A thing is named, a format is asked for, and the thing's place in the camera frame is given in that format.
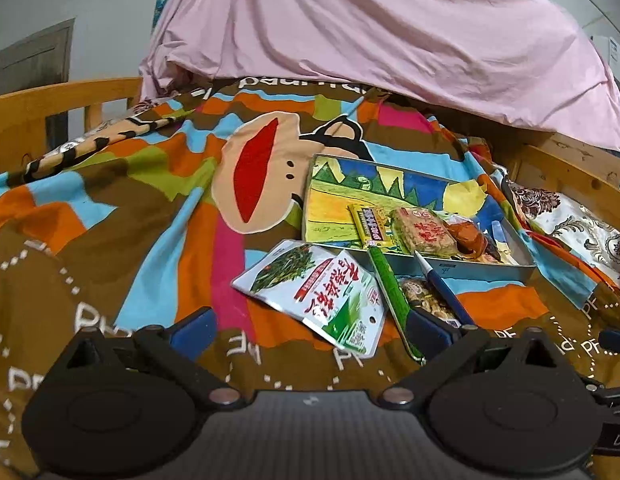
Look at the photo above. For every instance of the orange red snack packet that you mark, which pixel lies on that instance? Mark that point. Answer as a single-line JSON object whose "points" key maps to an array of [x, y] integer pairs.
{"points": [[469, 237]]}

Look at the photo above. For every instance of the striped beige cloth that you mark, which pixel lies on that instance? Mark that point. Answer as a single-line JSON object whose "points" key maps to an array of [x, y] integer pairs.
{"points": [[90, 145]]}

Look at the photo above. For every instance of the cracker packet with red print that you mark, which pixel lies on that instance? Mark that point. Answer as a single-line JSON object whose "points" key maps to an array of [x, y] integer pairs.
{"points": [[422, 232]]}

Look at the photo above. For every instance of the blue stick snack packet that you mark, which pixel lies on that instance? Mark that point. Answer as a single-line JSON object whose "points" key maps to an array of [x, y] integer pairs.
{"points": [[444, 290]]}

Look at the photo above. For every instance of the white green snack packet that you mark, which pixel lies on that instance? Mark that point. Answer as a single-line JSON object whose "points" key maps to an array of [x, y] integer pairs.
{"points": [[310, 290]]}

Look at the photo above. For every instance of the mushroom snack packet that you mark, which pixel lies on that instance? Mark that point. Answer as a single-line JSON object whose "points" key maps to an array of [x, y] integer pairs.
{"points": [[429, 297]]}

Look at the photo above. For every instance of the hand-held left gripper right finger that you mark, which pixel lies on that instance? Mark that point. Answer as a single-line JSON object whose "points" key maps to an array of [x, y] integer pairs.
{"points": [[429, 334]]}

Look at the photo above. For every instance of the pink bed sheet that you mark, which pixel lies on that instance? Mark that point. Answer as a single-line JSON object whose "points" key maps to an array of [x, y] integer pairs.
{"points": [[389, 35]]}

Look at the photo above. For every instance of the printed blanket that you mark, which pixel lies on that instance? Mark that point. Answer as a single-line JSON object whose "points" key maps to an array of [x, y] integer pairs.
{"points": [[115, 240]]}

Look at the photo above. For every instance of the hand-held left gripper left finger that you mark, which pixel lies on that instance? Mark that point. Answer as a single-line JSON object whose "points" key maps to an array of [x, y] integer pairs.
{"points": [[195, 334]]}

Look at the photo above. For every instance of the green stick snack packet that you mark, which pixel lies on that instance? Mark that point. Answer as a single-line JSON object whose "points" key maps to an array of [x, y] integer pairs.
{"points": [[392, 290]]}

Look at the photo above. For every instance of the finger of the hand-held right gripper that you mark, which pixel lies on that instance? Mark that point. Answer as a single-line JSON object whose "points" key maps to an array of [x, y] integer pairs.
{"points": [[617, 341]]}

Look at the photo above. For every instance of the yellow snack packet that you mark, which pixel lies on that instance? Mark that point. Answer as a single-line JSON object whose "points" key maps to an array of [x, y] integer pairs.
{"points": [[372, 227]]}

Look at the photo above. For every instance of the metal tray with dinosaur drawing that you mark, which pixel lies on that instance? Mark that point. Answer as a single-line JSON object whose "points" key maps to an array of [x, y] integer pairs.
{"points": [[335, 205]]}

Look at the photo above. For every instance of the white air conditioner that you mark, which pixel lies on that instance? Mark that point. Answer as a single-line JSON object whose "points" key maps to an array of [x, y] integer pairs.
{"points": [[612, 57]]}

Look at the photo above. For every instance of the wooden bed frame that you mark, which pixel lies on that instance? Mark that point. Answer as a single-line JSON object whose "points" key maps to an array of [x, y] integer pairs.
{"points": [[40, 105]]}

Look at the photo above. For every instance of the floral quilt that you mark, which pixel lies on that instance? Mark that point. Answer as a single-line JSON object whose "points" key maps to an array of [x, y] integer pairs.
{"points": [[574, 230]]}

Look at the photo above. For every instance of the grey door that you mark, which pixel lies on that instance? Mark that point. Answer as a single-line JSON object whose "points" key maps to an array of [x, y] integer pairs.
{"points": [[30, 60]]}

